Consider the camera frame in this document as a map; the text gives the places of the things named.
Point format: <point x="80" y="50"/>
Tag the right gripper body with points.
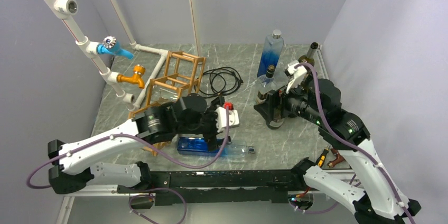
<point x="274" y="98"/>

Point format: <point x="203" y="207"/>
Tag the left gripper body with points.
<point x="208" y="120"/>

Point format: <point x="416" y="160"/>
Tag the wooden wine rack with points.
<point x="181" y="75"/>

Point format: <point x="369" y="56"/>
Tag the tall blue square bottle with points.
<point x="271" y="52"/>

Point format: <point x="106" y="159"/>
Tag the dark wine bottle front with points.
<point x="276" y="104"/>

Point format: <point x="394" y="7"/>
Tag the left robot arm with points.
<point x="79" y="164"/>

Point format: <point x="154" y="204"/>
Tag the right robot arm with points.
<point x="378" y="199"/>

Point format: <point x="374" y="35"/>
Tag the clear liquor bottle black cap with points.
<point x="265" y="83"/>

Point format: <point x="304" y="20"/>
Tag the green wine bottle rear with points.
<point x="309" y="56"/>

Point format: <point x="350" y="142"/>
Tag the yellow black screwdriver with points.
<point x="320" y="161"/>

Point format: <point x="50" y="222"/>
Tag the brown faucet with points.
<point x="338" y="158"/>

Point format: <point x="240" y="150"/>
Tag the orange plastic faucet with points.
<point x="135" y="79"/>

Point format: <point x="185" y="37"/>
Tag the blue plastic faucet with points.
<point x="110" y="45"/>

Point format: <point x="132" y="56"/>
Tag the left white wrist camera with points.
<point x="227" y="116"/>

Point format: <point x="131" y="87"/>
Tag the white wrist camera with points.
<point x="227" y="116"/>
<point x="295" y="74"/>

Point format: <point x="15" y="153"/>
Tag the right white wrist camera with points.
<point x="295" y="74"/>

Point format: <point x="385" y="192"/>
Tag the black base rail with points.
<point x="274" y="186"/>

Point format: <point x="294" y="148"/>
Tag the white PVC pipe frame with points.
<point x="126" y="92"/>

